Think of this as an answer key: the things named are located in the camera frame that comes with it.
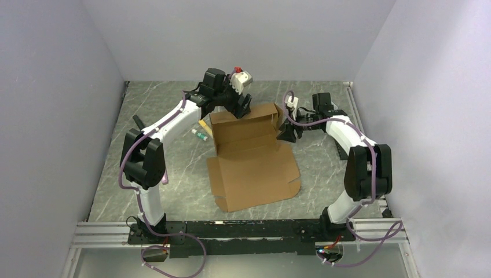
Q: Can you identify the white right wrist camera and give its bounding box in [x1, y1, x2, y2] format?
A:
[284, 96, 299, 121]

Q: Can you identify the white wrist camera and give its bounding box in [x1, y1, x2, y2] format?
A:
[229, 67, 253, 94]
[284, 96, 299, 121]

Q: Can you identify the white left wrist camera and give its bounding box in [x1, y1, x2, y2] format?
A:
[229, 67, 253, 94]

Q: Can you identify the yellow marker pen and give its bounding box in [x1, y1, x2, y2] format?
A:
[199, 120, 213, 138]

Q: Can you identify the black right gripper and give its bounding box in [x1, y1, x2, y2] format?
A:
[277, 108, 320, 143]

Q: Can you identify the black rectangular block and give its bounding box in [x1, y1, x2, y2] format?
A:
[335, 138, 350, 160]

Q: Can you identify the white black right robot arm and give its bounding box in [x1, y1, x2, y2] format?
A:
[277, 91, 392, 240]

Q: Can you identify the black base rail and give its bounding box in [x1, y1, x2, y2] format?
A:
[127, 218, 355, 258]

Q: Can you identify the brown cardboard box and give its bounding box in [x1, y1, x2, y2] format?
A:
[207, 103, 301, 212]

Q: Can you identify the aluminium frame rail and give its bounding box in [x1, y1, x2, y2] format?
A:
[69, 218, 409, 250]

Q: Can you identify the pink pen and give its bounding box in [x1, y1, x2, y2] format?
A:
[161, 171, 168, 185]

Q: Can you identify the green white glue stick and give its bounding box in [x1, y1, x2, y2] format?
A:
[191, 129, 208, 141]

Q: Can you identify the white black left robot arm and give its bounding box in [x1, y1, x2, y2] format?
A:
[118, 67, 253, 243]

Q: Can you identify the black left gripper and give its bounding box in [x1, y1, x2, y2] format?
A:
[214, 75, 252, 119]

